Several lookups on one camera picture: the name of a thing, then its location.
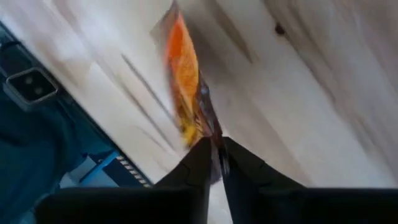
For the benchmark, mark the orange taco seasoning packet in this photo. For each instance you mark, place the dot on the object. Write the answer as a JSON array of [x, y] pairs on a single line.
[[186, 77]]

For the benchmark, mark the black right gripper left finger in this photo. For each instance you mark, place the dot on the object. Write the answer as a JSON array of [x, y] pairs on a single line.
[[155, 205]]

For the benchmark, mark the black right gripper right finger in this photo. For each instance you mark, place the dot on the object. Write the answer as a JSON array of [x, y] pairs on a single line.
[[280, 205]]

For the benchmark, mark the grey metal frame bracket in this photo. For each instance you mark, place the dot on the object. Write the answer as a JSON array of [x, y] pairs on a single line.
[[31, 87]]

